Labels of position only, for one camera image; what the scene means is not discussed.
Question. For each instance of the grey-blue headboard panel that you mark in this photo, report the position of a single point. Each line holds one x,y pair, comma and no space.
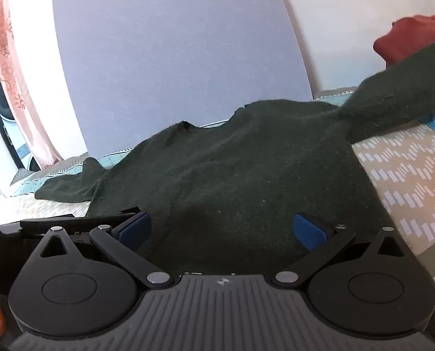
166,62

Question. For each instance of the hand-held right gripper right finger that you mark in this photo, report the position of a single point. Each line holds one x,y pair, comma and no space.
309,232

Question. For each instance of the black frame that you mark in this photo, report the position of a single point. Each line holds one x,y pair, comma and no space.
5,135

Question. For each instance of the beige patterned bedspread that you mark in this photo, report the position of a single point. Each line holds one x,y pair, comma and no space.
404,161

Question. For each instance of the dark green sweater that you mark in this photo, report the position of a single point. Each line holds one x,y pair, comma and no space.
239,161

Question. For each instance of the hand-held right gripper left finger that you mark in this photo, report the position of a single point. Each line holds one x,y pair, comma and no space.
134,228

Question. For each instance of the pink patterned curtain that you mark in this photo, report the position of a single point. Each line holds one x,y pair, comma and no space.
16,80

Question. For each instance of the red cloth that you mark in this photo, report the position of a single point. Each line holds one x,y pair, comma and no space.
404,40

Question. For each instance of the dark round object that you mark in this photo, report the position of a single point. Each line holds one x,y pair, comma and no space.
3,98

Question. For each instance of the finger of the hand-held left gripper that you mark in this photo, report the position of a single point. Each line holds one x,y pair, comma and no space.
78,221

